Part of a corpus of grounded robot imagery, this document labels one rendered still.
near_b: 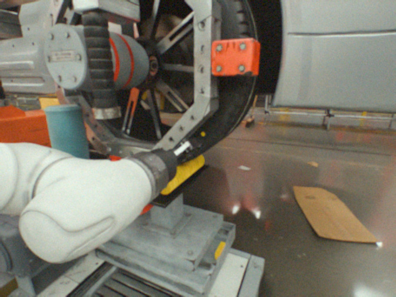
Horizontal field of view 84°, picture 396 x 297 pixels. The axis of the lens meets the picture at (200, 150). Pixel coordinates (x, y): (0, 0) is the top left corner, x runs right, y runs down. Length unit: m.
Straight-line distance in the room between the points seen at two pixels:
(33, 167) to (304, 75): 0.56
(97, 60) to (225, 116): 0.34
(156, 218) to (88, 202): 0.68
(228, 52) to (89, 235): 0.41
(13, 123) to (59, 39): 0.49
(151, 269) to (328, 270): 0.78
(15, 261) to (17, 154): 0.53
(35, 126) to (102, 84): 0.67
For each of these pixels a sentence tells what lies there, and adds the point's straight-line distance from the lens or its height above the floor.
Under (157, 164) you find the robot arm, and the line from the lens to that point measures 0.40.
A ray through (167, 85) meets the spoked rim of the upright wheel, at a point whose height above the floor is 0.79.
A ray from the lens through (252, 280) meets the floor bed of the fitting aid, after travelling 0.99.
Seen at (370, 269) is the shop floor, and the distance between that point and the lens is 1.35.
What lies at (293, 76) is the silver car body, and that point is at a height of 0.81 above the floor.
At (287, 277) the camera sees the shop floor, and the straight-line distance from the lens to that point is 1.15.
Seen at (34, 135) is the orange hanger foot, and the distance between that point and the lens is 1.03.
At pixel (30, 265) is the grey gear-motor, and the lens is 0.91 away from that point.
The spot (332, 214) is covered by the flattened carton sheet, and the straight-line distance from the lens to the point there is 1.65.
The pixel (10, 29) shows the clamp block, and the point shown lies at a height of 0.91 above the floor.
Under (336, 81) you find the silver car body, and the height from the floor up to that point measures 0.80.
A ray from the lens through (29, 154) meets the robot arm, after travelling 0.41.
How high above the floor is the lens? 0.81
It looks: 18 degrees down
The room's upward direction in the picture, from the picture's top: straight up
